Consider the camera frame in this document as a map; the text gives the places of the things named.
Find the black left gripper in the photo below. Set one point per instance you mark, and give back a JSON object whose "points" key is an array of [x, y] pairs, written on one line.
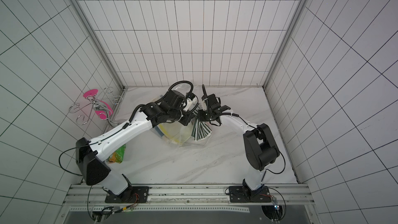
{"points": [[189, 117]]}

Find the green white striped towel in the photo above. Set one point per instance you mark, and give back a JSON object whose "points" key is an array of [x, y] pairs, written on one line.
{"points": [[201, 131]]}

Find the clear plastic vacuum bag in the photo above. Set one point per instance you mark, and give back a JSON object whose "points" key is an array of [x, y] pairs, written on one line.
{"points": [[184, 87]]}

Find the aluminium mounting rail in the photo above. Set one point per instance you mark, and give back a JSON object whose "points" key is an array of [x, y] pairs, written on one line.
{"points": [[189, 204]]}

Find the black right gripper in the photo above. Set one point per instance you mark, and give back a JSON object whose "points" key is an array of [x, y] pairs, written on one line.
{"points": [[208, 112]]}

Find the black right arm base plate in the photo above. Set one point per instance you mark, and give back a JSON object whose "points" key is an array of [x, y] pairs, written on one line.
{"points": [[243, 194]]}

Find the colourful snack packet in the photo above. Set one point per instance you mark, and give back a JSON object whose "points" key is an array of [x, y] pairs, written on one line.
{"points": [[118, 155]]}

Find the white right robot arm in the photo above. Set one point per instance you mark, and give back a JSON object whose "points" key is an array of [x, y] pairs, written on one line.
{"points": [[260, 146]]}

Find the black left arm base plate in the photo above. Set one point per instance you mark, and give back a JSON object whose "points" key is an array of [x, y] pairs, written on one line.
{"points": [[132, 194]]}

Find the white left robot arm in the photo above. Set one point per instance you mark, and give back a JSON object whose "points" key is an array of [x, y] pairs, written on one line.
{"points": [[91, 155]]}

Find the blue and beige towel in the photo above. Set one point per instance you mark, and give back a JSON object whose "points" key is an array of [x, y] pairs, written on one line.
{"points": [[159, 129]]}

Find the pale yellow towel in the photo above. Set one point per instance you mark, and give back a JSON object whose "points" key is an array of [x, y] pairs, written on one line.
{"points": [[177, 133]]}

